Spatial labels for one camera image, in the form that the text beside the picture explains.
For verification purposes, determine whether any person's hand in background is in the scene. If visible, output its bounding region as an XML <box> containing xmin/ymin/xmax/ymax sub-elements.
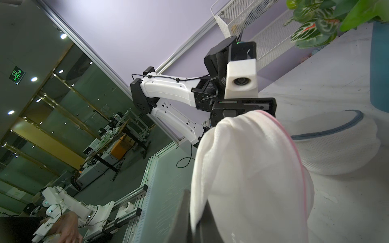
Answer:
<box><xmin>47</xmin><ymin>212</ymin><xmax>83</xmax><ymax>243</ymax></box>

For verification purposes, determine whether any white mesh wall shelf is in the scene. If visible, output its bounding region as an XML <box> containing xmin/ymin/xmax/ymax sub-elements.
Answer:
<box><xmin>251</xmin><ymin>10</ymin><xmax>301</xmax><ymax>71</ymax></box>
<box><xmin>210</xmin><ymin>0</ymin><xmax>278</xmax><ymax>38</ymax></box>

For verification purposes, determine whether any white mesh laundry bag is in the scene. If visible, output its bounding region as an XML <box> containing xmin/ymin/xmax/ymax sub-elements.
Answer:
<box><xmin>285</xmin><ymin>110</ymin><xmax>381</xmax><ymax>176</ymax></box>

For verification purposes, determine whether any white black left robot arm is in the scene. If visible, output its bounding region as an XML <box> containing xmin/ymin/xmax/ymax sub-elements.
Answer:
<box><xmin>130</xmin><ymin>36</ymin><xmax>277</xmax><ymax>147</ymax></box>

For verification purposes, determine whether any aluminium frame rail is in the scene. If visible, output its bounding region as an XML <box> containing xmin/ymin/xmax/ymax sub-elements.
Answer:
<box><xmin>156</xmin><ymin>17</ymin><xmax>216</xmax><ymax>74</ymax></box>

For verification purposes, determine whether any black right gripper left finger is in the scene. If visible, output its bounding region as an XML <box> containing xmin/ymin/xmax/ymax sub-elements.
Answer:
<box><xmin>165</xmin><ymin>189</ymin><xmax>192</xmax><ymax>243</ymax></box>

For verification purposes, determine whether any teal vase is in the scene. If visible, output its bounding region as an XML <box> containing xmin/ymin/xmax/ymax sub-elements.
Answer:
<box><xmin>370</xmin><ymin>22</ymin><xmax>389</xmax><ymax>113</ymax></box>

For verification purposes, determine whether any white mesh lower wall shelf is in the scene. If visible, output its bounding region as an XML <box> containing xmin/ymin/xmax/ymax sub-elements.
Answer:
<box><xmin>251</xmin><ymin>10</ymin><xmax>301</xmax><ymax>71</ymax></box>

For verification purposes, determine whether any green artificial plant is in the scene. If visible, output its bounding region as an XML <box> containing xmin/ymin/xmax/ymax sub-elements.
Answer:
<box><xmin>283</xmin><ymin>0</ymin><xmax>389</xmax><ymax>49</ymax></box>

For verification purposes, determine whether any white mesh upper wall shelf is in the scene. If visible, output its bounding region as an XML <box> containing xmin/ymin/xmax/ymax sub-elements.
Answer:
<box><xmin>210</xmin><ymin>0</ymin><xmax>278</xmax><ymax>38</ymax></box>

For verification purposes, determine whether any pink rimmed mesh laundry bag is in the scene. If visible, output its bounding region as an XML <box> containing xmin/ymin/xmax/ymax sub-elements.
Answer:
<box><xmin>189</xmin><ymin>110</ymin><xmax>314</xmax><ymax>243</ymax></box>

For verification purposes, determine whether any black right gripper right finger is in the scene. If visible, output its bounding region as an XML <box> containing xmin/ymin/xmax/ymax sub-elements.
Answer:
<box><xmin>194</xmin><ymin>201</ymin><xmax>223</xmax><ymax>243</ymax></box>

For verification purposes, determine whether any grey slotted cable duct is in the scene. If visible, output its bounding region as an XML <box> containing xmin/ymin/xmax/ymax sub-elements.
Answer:
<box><xmin>122</xmin><ymin>142</ymin><xmax>177</xmax><ymax>243</ymax></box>

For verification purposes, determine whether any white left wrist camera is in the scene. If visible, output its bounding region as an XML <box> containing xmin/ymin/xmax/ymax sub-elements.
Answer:
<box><xmin>224</xmin><ymin>59</ymin><xmax>258</xmax><ymax>99</ymax></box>

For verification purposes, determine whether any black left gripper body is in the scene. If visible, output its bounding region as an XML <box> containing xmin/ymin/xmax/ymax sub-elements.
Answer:
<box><xmin>210</xmin><ymin>98</ymin><xmax>277</xmax><ymax>127</ymax></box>

